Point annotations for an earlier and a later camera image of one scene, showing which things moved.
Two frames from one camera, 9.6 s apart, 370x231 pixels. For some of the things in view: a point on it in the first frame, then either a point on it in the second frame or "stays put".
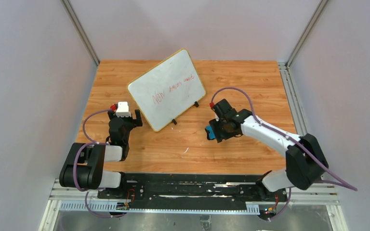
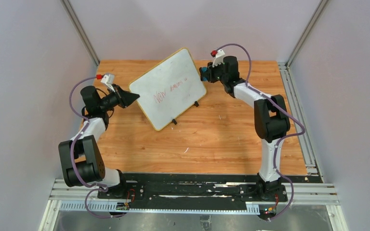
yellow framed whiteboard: (167, 89) stays put
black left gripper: (125, 118) → (119, 96)
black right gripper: (217, 134) → (211, 72)
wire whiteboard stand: (195, 104) stays put
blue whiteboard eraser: (210, 134) → (204, 69)
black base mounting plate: (190, 187) stays put
